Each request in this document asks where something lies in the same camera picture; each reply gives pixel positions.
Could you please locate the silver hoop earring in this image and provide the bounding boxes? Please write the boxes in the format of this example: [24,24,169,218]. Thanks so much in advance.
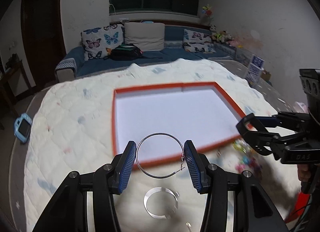
[136,132,185,179]

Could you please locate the right hand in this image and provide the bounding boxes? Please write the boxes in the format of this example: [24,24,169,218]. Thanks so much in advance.
[297,164,311,190]

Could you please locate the silver bangle with pearl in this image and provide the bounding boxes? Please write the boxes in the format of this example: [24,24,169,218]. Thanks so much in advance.
[143,186,180,220]

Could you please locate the orange shallow tray box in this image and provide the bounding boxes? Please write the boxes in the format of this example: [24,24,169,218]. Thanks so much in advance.
[111,82,245,154]

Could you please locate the blue white chart board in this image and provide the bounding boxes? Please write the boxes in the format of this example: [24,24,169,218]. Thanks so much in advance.
[245,55,264,86]

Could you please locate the white quilted blanket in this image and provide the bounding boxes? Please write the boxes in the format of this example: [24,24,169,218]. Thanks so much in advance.
[24,59,290,231]

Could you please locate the pearl drop earring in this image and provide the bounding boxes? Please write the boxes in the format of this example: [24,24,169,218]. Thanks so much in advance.
[185,222,191,232]

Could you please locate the plush toys pile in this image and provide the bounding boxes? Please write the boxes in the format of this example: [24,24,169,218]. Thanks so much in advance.
[209,24,242,47]

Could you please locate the blue sofa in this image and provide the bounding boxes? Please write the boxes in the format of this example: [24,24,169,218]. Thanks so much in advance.
[55,25,236,82]

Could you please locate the black green backpack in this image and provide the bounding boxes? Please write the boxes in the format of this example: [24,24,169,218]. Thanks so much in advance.
[107,44,143,61]

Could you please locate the colourful toy flower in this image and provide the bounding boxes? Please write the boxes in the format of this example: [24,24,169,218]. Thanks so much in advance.
[202,4,213,24]

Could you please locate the butterfly print pillow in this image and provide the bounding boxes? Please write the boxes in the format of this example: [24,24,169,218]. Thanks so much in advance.
[81,24,124,61]

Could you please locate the beige cushion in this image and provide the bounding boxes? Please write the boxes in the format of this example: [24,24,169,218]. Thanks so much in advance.
[124,22,165,52]

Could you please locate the dark wooden desk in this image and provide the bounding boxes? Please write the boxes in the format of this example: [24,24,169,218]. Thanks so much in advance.
[1,53,31,97]

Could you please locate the dark wooden door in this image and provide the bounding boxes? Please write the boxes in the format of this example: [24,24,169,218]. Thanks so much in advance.
[21,0,66,88]

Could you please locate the colourful candy bead bracelet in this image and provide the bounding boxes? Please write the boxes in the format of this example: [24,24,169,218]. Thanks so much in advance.
[231,139,263,180]

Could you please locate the blue toy camera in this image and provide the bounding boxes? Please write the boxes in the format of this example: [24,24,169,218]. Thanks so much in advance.
[14,113,33,144]

